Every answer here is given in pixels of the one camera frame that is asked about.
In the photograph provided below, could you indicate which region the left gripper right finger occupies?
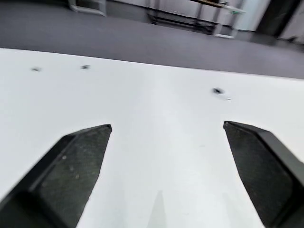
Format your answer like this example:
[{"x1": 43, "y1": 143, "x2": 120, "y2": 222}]
[{"x1": 223, "y1": 121, "x2": 304, "y2": 228}]

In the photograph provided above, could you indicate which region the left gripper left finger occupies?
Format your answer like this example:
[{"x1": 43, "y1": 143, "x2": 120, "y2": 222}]
[{"x1": 0, "y1": 123, "x2": 113, "y2": 228}]

